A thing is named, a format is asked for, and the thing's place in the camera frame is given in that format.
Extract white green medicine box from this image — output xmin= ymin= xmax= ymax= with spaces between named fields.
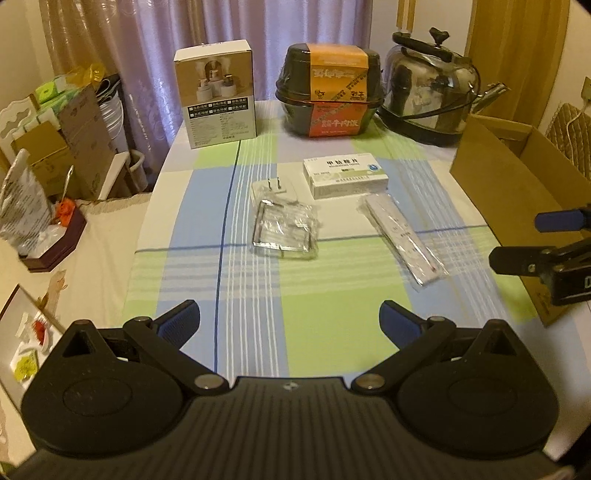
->
xmin=303 ymin=153 xmax=389 ymax=200

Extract white plug adapter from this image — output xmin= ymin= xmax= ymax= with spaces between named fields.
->
xmin=250 ymin=177 xmax=297 ymax=206

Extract clear plastic packaging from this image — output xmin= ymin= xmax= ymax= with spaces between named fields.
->
xmin=252 ymin=198 xmax=318 ymax=260

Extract purple curtain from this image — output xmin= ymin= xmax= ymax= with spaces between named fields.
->
xmin=39 ymin=1 xmax=374 ymax=162

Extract brown cardboard boxes stack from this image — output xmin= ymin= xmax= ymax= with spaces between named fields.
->
xmin=11 ymin=86 xmax=115 ymax=200

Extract open brown cardboard box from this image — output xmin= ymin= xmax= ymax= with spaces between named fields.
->
xmin=451 ymin=115 xmax=590 ymax=326

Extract crumpled silver plastic bag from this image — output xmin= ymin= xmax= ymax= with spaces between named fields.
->
xmin=1 ymin=149 xmax=54 ymax=256

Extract white carved chair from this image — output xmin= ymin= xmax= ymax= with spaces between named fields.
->
xmin=0 ymin=95 xmax=37 ymax=164

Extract stainless steel kettle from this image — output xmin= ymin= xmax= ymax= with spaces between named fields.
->
xmin=377 ymin=27 xmax=509 ymax=147

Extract plaid tablecloth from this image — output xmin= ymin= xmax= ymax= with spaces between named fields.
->
xmin=123 ymin=102 xmax=545 ymax=378

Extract double wall socket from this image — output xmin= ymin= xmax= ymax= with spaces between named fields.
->
xmin=580 ymin=77 xmax=591 ymax=103

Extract white charger cable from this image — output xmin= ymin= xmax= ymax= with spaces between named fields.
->
xmin=565 ymin=91 xmax=591 ymax=144

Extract open brown gift box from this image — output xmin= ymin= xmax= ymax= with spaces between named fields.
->
xmin=0 ymin=285 xmax=65 ymax=411

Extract white plastic bucket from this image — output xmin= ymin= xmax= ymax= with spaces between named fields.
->
xmin=96 ymin=74 xmax=148 ymax=195

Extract wooden door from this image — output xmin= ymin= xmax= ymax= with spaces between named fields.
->
xmin=467 ymin=0 xmax=570 ymax=127

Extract white product carton box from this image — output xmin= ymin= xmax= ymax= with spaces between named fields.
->
xmin=173 ymin=39 xmax=256 ymax=149

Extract yellow plastic bag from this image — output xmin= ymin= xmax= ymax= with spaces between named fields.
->
xmin=66 ymin=62 xmax=106 ymax=90

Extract dark wooden tray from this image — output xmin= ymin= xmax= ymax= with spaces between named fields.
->
xmin=19 ymin=207 xmax=86 ymax=273

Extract green tissue packs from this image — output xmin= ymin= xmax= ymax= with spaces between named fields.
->
xmin=34 ymin=75 xmax=78 ymax=105

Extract black orange food container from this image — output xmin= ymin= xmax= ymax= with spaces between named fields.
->
xmin=276 ymin=43 xmax=384 ymax=138

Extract white remote control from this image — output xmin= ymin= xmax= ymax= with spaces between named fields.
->
xmin=360 ymin=193 xmax=449 ymax=288

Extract quilted brown chair cushion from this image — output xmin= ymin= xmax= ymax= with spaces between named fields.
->
xmin=546 ymin=103 xmax=591 ymax=179

